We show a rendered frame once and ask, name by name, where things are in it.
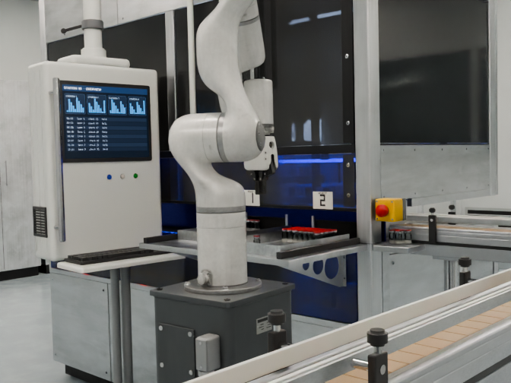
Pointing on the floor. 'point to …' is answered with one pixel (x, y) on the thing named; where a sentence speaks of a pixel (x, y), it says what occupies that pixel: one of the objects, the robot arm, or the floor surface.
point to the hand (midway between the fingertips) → (260, 188)
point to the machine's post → (367, 155)
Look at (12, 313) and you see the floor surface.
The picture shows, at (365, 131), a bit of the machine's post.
